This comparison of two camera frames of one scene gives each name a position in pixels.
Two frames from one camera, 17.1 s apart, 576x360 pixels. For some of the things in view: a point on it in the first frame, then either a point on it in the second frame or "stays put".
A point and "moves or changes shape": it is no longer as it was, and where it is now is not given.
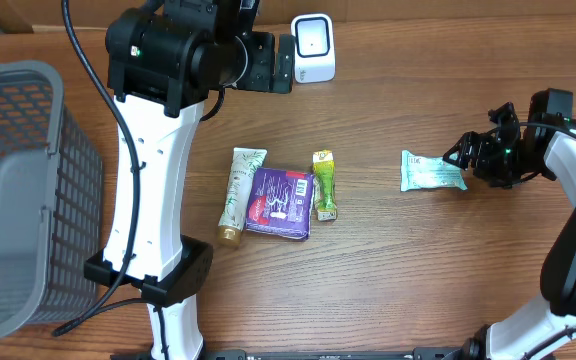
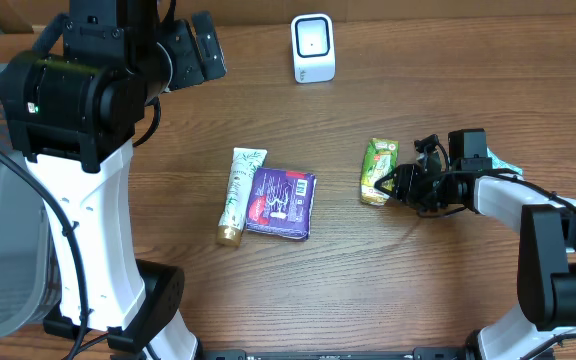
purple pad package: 280,203 stays put
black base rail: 455,353 stays put
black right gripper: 487,145 to 411,189
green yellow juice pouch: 324,184 to 381,158
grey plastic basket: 35,202 stays put
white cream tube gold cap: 233,216 stays put
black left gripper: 259,49 to 184,73
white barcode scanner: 314,53 stays put
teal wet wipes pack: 422,172 moves or changes shape
